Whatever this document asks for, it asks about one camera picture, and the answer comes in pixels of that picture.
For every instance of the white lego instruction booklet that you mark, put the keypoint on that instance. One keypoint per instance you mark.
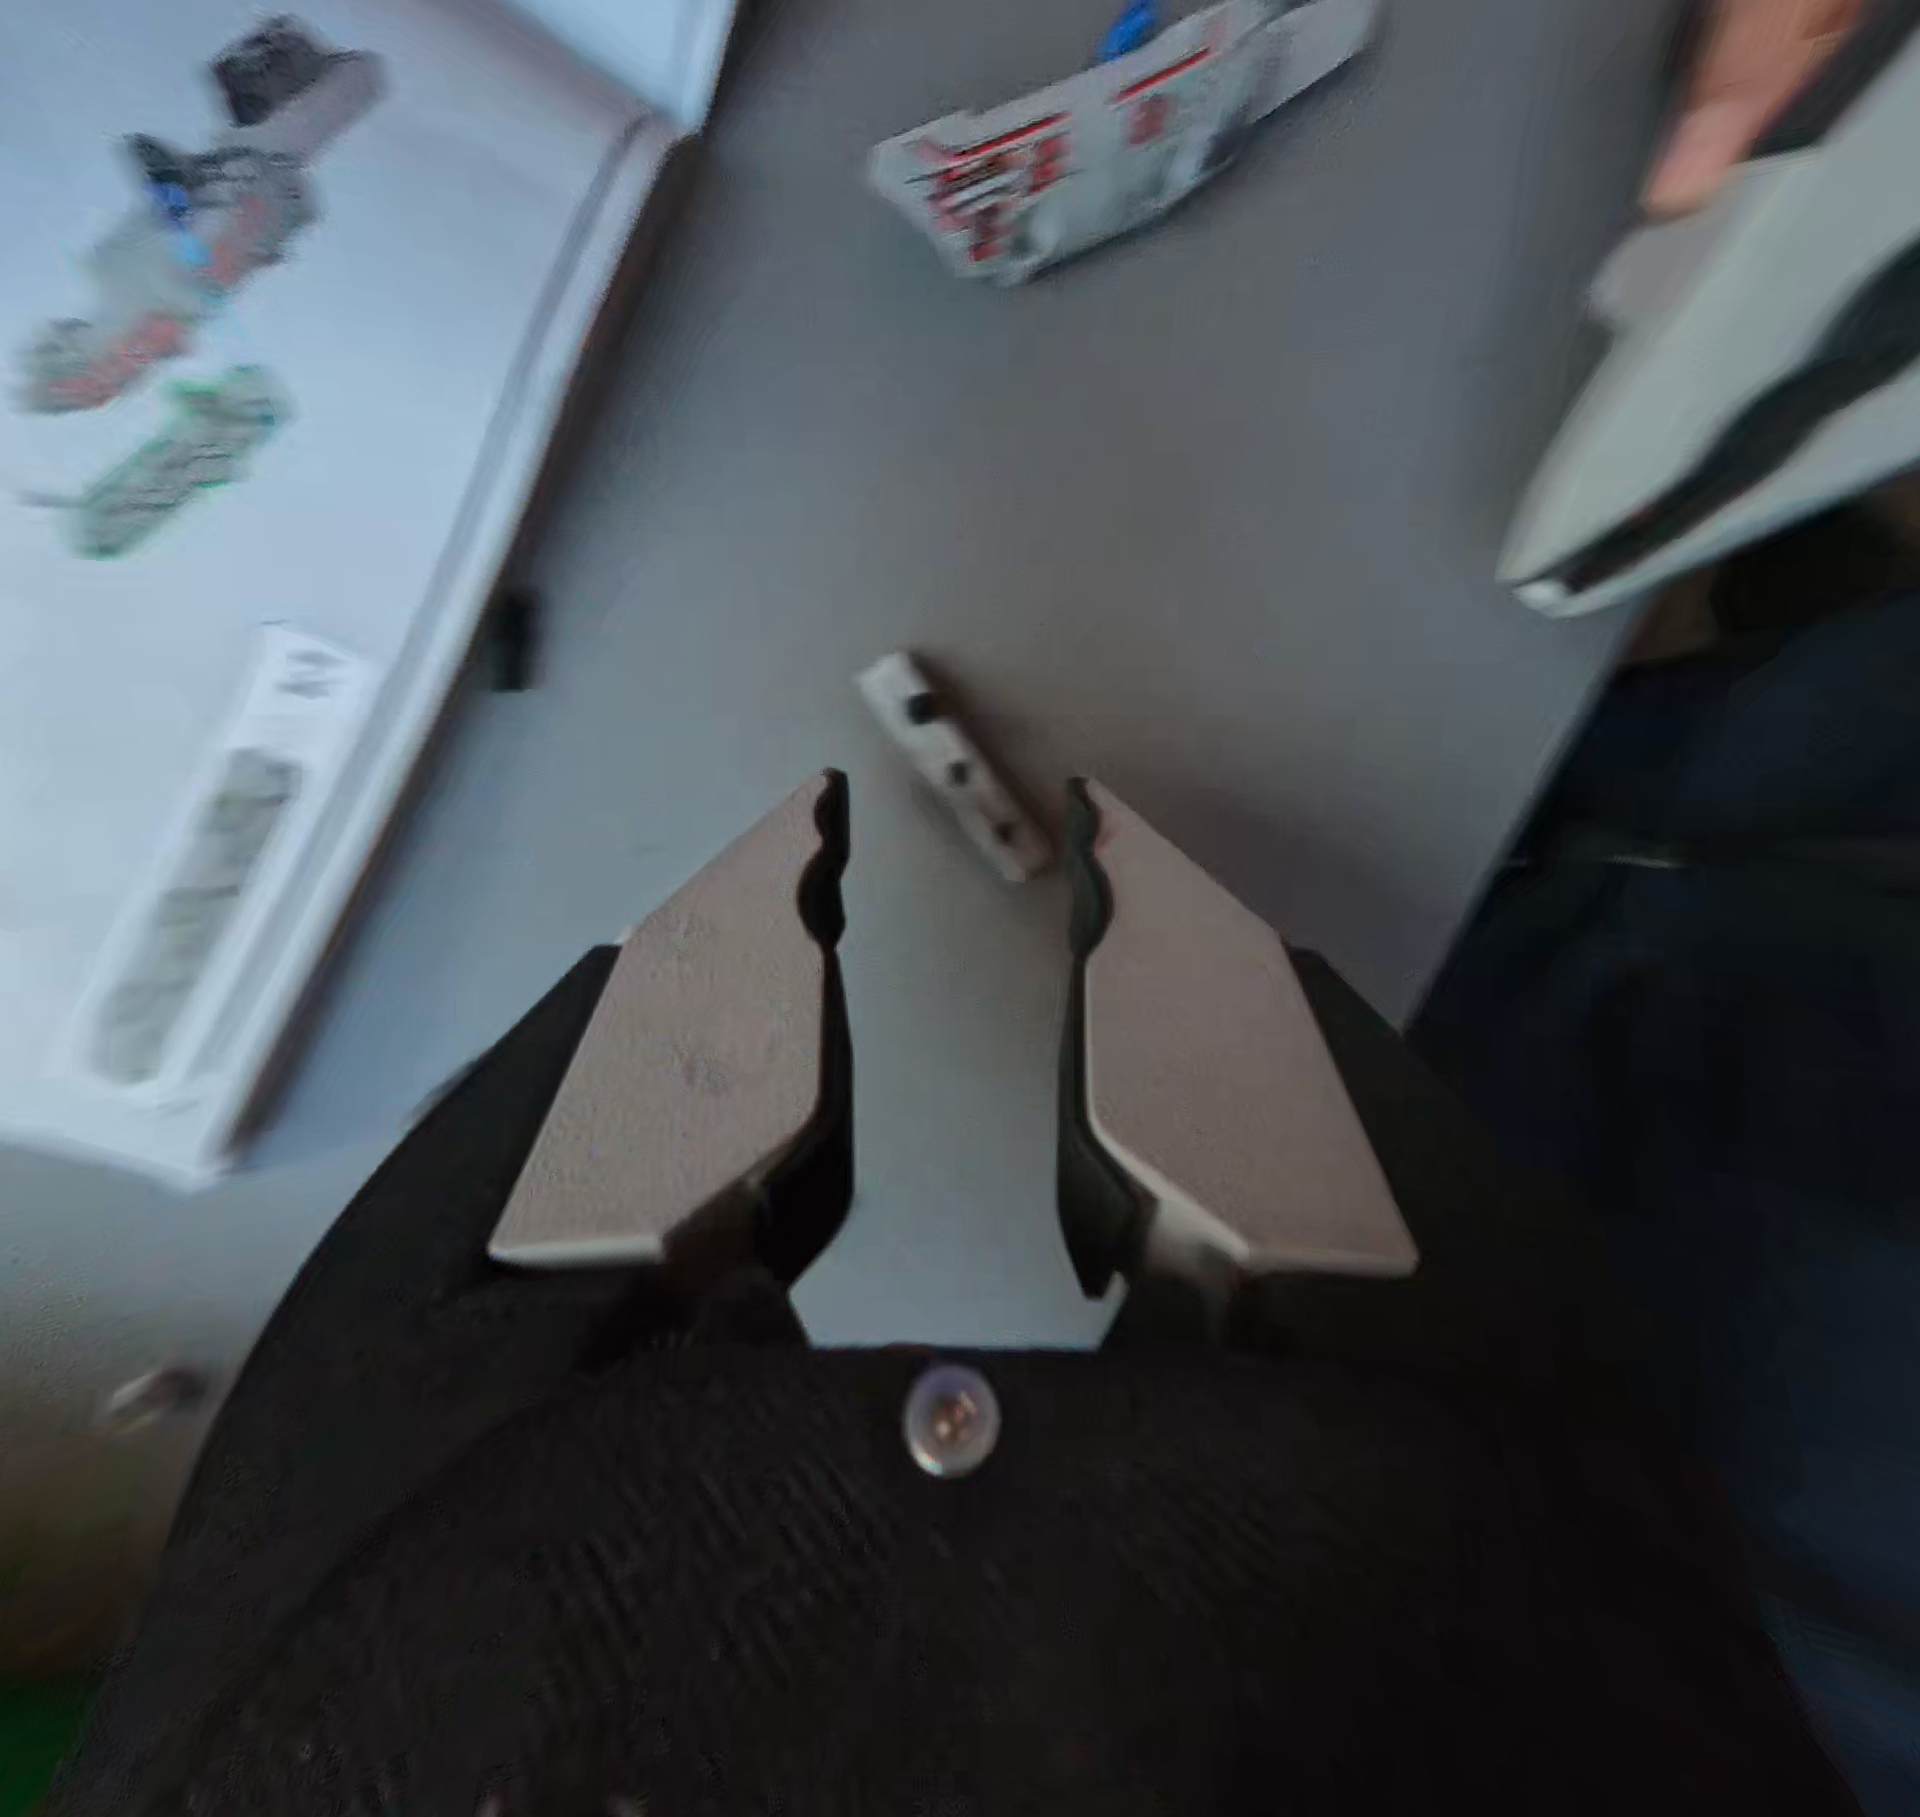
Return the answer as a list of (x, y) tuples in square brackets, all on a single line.
[(299, 497)]

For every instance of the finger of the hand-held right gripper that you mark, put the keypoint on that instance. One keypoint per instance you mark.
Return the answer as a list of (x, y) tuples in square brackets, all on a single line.
[(1726, 318), (1801, 497)]

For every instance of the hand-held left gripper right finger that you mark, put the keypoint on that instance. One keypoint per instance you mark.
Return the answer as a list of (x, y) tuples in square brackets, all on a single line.
[(1214, 1083)]

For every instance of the black lego connector piece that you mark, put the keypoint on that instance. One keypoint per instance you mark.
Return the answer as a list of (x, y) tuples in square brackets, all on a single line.
[(510, 640)]

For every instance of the white red lego model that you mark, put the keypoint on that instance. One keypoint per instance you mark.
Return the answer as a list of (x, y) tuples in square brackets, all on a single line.
[(1119, 138)]

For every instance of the small grey lego piece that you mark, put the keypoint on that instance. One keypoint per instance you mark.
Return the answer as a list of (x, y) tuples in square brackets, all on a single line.
[(149, 1398)]

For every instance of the light grey lego beam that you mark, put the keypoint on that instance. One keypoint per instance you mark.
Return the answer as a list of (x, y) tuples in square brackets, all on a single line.
[(954, 767)]

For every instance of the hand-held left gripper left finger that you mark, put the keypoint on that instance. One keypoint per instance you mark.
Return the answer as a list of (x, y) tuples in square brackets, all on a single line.
[(689, 1069)]

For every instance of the person's right hand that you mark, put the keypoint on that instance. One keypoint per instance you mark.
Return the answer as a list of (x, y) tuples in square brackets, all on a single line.
[(1754, 48)]

